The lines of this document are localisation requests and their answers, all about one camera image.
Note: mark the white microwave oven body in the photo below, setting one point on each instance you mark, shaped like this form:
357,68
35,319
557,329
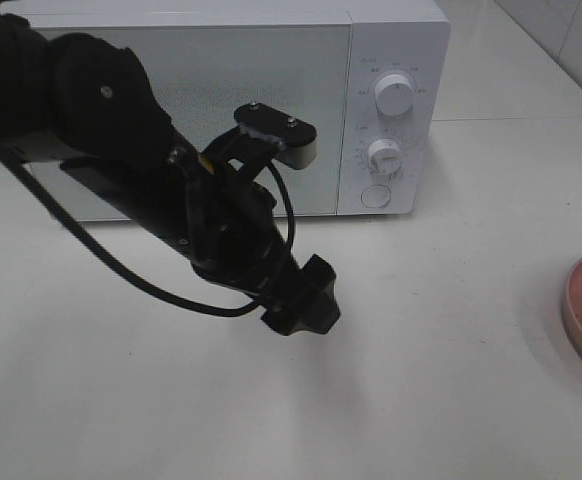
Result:
384,37

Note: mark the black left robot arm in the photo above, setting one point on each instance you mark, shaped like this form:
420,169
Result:
89,105

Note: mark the round white door button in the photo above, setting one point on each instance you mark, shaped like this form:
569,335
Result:
376,196

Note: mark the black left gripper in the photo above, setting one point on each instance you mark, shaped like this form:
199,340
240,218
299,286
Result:
208,207

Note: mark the white timer knob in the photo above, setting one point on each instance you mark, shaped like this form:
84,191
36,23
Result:
384,157

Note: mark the upper white power knob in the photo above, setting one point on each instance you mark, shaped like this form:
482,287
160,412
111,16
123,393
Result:
394,94

